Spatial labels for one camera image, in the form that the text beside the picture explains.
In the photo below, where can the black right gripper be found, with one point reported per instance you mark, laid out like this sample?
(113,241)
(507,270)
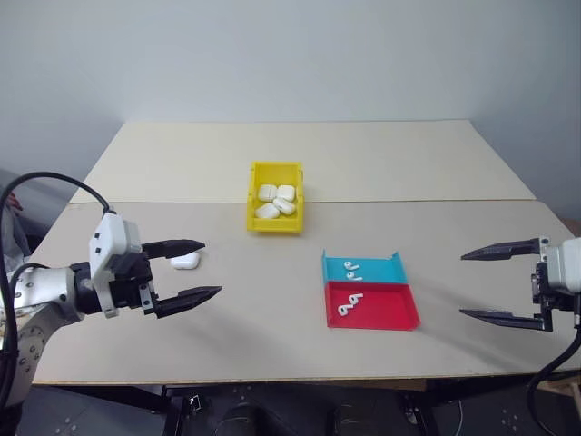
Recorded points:
(542,290)

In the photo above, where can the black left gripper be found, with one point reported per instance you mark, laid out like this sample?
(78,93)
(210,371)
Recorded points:
(129,281)

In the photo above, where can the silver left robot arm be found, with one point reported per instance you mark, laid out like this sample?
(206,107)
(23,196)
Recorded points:
(43,290)

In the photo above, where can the yellow plastic bin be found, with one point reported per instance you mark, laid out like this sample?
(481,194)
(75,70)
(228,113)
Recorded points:
(261,224)

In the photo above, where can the red plastic tray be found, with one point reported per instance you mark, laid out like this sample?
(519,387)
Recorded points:
(381,306)

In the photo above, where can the blue plastic tray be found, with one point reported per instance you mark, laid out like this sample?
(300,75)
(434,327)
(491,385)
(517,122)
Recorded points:
(377,270)

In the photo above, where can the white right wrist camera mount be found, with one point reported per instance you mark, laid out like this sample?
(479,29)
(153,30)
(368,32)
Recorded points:
(565,265)

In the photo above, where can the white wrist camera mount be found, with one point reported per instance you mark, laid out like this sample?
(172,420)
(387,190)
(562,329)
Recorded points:
(565,265)
(111,236)

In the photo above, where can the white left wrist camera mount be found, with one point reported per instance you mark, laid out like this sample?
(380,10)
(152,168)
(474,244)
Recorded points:
(111,236)

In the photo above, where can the light wooden frame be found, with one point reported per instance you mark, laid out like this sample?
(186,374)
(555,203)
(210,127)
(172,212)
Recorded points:
(560,390)

